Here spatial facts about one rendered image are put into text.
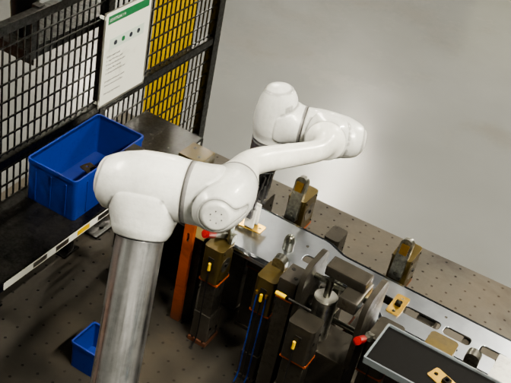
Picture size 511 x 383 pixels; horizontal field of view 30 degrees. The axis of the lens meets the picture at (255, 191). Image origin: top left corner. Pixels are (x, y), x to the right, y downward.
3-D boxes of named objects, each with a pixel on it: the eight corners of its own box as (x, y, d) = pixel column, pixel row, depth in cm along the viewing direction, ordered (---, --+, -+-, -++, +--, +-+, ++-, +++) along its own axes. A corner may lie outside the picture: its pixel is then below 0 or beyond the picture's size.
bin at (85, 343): (123, 362, 259) (126, 340, 254) (100, 384, 252) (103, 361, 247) (91, 343, 263) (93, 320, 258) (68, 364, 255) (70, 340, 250)
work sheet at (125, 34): (143, 83, 292) (154, -10, 274) (96, 110, 276) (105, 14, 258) (138, 80, 293) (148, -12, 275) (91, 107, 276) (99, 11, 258)
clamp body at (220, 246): (217, 336, 274) (237, 242, 253) (199, 355, 267) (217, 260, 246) (199, 325, 276) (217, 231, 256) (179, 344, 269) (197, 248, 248)
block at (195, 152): (199, 244, 305) (215, 152, 284) (185, 256, 299) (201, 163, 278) (179, 233, 308) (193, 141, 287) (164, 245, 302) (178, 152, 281)
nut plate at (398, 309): (398, 293, 256) (398, 290, 255) (411, 300, 254) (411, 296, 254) (385, 310, 249) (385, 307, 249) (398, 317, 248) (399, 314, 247)
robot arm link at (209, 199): (264, 161, 199) (201, 148, 201) (246, 193, 183) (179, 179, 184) (255, 217, 204) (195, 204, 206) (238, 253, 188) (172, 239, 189)
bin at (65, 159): (141, 172, 274) (145, 135, 267) (73, 222, 252) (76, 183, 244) (95, 150, 280) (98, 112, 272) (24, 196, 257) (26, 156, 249)
